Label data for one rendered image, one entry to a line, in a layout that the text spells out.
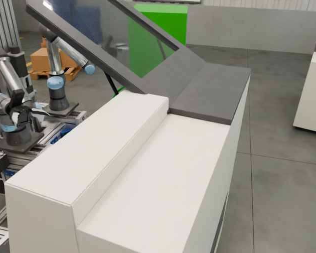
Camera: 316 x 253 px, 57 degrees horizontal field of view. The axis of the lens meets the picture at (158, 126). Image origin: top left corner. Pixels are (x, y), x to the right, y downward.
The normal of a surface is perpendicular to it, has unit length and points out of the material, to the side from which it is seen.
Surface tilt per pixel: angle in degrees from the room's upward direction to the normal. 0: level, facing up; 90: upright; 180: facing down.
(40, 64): 90
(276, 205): 0
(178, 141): 0
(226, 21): 90
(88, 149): 0
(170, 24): 90
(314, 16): 90
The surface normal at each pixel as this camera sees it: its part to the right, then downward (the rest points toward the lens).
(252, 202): 0.02, -0.86
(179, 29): -0.11, 0.50
